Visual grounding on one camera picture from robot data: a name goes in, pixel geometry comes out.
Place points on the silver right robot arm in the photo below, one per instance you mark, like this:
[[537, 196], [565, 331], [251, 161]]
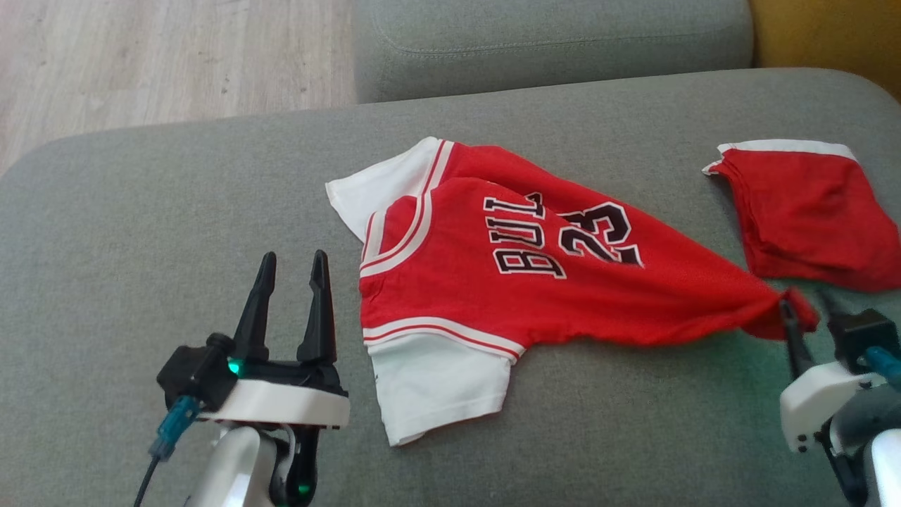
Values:
[[880, 451]]

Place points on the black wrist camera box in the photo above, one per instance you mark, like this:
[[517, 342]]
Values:
[[193, 370], [862, 327]]

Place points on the grey fabric sofa seat cushion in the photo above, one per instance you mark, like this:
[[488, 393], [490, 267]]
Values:
[[211, 211]]

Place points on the red basketball jersey white sleeves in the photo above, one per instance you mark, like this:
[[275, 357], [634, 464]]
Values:
[[479, 296]]

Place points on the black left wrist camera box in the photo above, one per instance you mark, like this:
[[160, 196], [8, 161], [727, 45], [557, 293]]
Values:
[[193, 370]]

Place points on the red basketball shorts white stripe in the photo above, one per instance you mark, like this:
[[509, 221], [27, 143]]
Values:
[[809, 211]]

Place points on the blue camera connector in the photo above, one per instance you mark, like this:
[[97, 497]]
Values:
[[174, 426], [885, 362]]

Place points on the grey fabric sofa back cushion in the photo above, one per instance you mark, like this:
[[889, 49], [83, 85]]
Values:
[[549, 49]]

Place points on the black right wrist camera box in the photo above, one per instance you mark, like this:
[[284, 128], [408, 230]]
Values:
[[862, 327]]

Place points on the blue left camera connector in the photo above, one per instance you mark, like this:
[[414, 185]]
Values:
[[174, 426]]

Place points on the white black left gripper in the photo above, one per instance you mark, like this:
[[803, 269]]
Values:
[[281, 405]]

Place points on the yellow cushion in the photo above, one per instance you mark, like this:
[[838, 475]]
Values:
[[823, 35]]

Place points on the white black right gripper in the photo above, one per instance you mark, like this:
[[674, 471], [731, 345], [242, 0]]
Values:
[[816, 401]]

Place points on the blue right camera connector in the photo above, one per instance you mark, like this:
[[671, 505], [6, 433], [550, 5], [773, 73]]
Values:
[[885, 362]]

